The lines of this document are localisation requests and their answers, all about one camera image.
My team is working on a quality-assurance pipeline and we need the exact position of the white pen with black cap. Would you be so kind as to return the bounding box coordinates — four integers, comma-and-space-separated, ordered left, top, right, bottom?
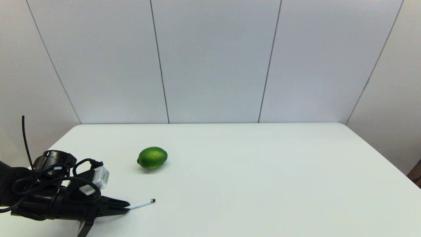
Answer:
127, 199, 156, 210

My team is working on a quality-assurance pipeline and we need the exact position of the brown wooden furniture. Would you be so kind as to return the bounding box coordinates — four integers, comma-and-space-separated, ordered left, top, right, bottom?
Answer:
407, 159, 421, 189

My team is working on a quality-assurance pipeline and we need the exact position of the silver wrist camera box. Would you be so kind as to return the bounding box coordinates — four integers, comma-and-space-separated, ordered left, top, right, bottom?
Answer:
79, 166, 110, 196

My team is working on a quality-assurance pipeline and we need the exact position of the green lime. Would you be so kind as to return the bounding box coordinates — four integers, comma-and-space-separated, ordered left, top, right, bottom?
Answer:
137, 147, 168, 170

